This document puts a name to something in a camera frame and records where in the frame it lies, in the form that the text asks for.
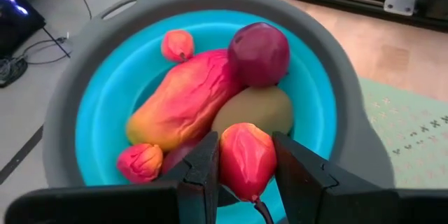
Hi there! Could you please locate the black device with blue lights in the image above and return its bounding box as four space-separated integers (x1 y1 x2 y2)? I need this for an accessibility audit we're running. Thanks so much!
0 0 47 59

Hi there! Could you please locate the small orange fruit with stem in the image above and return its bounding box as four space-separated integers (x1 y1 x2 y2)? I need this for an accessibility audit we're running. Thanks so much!
160 29 195 64

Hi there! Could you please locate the small red-orange pear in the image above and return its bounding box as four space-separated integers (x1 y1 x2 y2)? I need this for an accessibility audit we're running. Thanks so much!
218 122 279 224

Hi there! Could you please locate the blue bowl with grey rim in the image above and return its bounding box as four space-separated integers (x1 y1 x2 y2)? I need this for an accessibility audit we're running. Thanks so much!
41 0 396 224

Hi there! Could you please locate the dark red pomegranate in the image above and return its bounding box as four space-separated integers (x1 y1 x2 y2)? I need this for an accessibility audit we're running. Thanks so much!
227 21 291 89

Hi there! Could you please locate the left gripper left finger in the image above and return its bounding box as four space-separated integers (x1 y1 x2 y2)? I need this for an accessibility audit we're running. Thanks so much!
4 131 221 224

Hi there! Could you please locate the brown-green kiwi fruit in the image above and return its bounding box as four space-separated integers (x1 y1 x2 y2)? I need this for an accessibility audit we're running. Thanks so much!
211 85 295 139

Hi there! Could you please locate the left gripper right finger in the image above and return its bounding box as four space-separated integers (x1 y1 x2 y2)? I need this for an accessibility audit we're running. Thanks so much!
272 131 448 224

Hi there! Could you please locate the small round red-orange fruit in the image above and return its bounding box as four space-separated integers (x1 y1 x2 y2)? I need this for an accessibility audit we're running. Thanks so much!
116 142 165 185

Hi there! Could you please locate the black coiled cable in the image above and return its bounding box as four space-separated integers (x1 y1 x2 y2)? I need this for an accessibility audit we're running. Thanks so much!
0 55 29 89

